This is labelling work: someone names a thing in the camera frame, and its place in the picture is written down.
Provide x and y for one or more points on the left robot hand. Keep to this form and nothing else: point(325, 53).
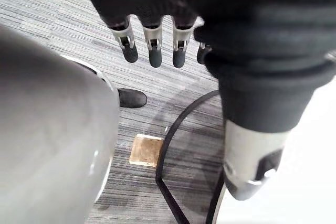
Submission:
point(236, 24)

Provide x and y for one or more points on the robot left foot dark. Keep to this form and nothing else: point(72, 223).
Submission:
point(132, 98)

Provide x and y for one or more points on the round white table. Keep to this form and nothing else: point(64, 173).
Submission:
point(309, 182)

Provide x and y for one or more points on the brass floor outlet plate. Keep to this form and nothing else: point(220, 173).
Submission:
point(146, 153)

